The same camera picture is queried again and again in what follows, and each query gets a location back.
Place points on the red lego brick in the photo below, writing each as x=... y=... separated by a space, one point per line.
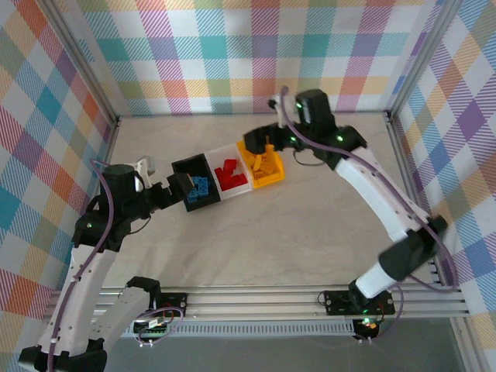
x=226 y=185
x=221 y=174
x=231 y=164
x=235 y=186
x=232 y=176
x=241 y=180

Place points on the white plastic bin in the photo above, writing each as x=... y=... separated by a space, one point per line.
x=217 y=155

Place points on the yellow lego brick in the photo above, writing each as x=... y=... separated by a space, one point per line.
x=268 y=149
x=253 y=159
x=272 y=173
x=273 y=160
x=263 y=164
x=258 y=174

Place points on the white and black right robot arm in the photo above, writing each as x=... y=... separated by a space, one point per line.
x=372 y=186

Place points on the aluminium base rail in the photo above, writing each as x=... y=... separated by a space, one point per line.
x=252 y=302

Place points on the yellow plastic bin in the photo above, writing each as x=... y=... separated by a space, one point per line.
x=271 y=182

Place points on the aluminium frame post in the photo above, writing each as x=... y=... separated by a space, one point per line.
x=87 y=66
x=422 y=58

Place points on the black plastic bin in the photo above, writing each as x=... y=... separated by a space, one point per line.
x=186 y=164

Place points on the aluminium side rail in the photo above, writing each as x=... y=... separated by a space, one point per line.
x=401 y=155
x=108 y=147

